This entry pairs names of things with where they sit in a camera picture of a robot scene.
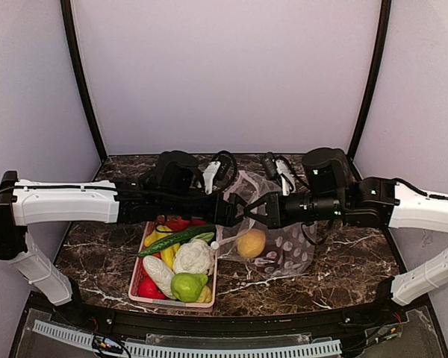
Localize dark red toy fruit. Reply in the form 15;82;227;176
263;236;296;272

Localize white toy cauliflower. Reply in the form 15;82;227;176
173;239;215;276

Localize red toy apple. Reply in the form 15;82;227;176
166;217;206;232

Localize yellow toy pepper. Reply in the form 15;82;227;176
144;224;172;248

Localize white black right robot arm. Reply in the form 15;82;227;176
244;148;448;306

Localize black front table rail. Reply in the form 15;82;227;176
48;283;408;348

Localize red toy tomato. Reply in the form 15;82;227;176
137;277;167;300

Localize green toy leaf vegetable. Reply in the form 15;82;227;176
190;232;215;244

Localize white slotted cable duct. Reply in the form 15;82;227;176
33;320;342;357

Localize pink plastic basket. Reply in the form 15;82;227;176
128;223;219;310

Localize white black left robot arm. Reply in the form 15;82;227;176
0;151;246;306

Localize yellow toy banana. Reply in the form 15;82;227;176
160;243;181;270

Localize clear dotted zip top bag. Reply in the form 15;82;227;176
211;169;318;277

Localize black right frame post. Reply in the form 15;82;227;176
347;0;392;162

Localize black frame post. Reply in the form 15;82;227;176
60;0;108;163
347;0;392;162

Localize green toy cucumber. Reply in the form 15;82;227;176
137;224;216;258

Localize yellow toy cauliflower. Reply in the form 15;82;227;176
237;229;266;259

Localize pale yellow toy fruit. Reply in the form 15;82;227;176
196;286;213;304

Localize black left frame post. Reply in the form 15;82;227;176
60;0;108;163

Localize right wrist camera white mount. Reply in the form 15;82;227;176
261;152;296;196

